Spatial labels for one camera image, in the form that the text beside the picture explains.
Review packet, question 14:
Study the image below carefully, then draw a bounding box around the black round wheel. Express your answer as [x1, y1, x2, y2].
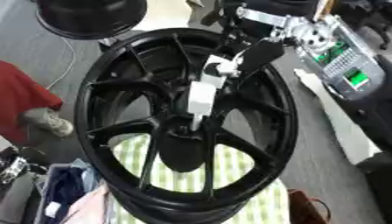
[33, 0, 151, 40]

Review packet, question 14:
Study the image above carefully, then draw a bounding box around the person's hand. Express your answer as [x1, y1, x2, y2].
[18, 107, 77, 139]

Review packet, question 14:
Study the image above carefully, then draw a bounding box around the black spoked wheel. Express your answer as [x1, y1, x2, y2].
[73, 27, 300, 224]

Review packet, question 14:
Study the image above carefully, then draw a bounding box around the white cable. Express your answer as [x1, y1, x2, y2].
[44, 36, 79, 91]

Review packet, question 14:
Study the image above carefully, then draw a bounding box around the person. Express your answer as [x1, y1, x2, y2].
[0, 59, 77, 148]

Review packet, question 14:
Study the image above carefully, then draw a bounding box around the brown bag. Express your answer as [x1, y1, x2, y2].
[286, 188, 334, 224]

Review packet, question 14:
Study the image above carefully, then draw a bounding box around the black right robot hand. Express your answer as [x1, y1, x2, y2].
[199, 0, 322, 89]

